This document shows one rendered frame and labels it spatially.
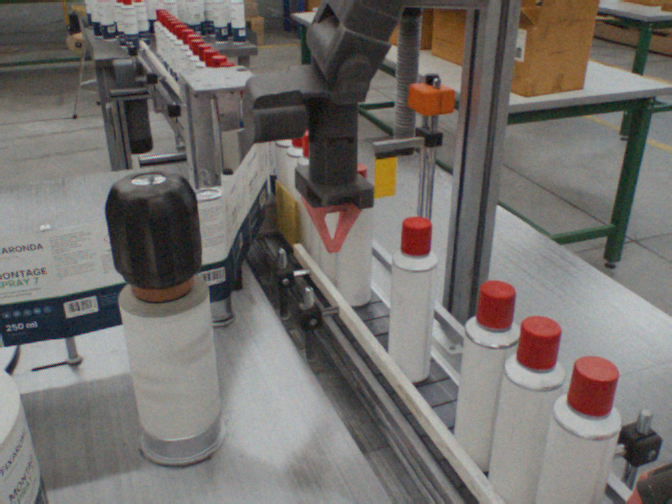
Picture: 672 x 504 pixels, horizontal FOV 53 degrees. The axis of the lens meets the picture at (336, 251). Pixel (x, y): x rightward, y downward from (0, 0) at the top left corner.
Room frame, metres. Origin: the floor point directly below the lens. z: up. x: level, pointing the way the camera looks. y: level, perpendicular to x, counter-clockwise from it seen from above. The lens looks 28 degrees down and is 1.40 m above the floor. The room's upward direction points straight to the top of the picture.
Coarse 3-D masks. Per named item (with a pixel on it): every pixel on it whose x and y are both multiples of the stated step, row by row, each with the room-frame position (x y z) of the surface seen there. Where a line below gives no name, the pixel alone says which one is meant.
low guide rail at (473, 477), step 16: (304, 256) 0.91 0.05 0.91; (320, 272) 0.86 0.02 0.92; (320, 288) 0.84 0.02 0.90; (336, 304) 0.78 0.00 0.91; (352, 320) 0.73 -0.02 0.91; (368, 336) 0.70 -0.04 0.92; (368, 352) 0.68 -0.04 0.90; (384, 352) 0.66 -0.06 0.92; (384, 368) 0.64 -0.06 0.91; (400, 384) 0.61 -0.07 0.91; (416, 400) 0.58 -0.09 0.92; (416, 416) 0.57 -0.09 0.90; (432, 416) 0.55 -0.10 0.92; (432, 432) 0.54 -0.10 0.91; (448, 432) 0.53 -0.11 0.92; (448, 448) 0.51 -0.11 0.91; (464, 464) 0.48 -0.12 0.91; (464, 480) 0.48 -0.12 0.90; (480, 480) 0.46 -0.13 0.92; (480, 496) 0.45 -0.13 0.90; (496, 496) 0.44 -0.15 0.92
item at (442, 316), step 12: (372, 240) 0.87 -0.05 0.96; (372, 252) 0.85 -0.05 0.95; (384, 252) 0.83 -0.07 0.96; (384, 264) 0.81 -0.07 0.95; (444, 312) 0.68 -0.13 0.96; (444, 324) 0.66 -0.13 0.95; (456, 324) 0.65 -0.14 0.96; (456, 336) 0.64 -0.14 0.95; (612, 480) 0.42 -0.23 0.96; (612, 492) 0.41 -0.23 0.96; (624, 492) 0.40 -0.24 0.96
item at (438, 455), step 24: (360, 312) 0.81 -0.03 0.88; (384, 312) 0.81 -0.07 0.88; (384, 336) 0.75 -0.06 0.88; (432, 360) 0.70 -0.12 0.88; (384, 384) 0.65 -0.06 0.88; (432, 384) 0.65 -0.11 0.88; (456, 384) 0.65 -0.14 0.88; (408, 408) 0.60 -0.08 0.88; (432, 408) 0.60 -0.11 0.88; (456, 480) 0.50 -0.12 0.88
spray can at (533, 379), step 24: (528, 336) 0.46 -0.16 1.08; (552, 336) 0.45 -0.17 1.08; (528, 360) 0.46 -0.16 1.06; (552, 360) 0.45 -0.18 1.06; (504, 384) 0.46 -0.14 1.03; (528, 384) 0.45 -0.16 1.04; (552, 384) 0.45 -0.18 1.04; (504, 408) 0.46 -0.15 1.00; (528, 408) 0.44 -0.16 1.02; (504, 432) 0.46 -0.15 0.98; (528, 432) 0.44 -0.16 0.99; (504, 456) 0.45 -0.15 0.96; (528, 456) 0.44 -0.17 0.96; (504, 480) 0.45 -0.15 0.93; (528, 480) 0.44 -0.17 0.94
